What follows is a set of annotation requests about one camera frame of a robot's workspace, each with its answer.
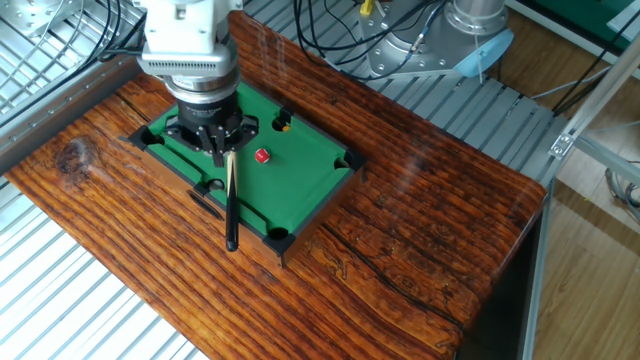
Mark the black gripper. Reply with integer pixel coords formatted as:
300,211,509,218
163,92,261,169

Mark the wooden pool cue black handle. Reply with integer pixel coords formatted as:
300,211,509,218
224,149,240,253

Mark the mini green pool table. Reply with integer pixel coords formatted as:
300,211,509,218
119,74,369,269

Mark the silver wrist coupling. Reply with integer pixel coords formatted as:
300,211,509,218
162,67,242,107

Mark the metal plate with holes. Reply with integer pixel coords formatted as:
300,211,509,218
0,0,84,39

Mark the green topped desk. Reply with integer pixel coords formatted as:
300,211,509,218
507,0,640,54

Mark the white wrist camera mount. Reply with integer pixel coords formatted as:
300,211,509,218
135,0,245,80

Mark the black cable bundle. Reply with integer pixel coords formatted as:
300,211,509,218
292,0,451,84

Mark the black looped cable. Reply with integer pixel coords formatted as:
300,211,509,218
74,0,146,76

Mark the grey metal rail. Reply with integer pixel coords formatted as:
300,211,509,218
0,49,151,174

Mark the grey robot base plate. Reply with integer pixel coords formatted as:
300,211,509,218
358,0,484,81

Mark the grey cable metal connector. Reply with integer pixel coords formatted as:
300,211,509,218
399,2,449,69

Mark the aluminium frame post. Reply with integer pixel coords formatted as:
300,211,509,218
547,27,640,161

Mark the aluminium frame bar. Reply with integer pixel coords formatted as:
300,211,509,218
574,134,640,174

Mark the grey cable coil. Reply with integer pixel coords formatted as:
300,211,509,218
604,167,640,221

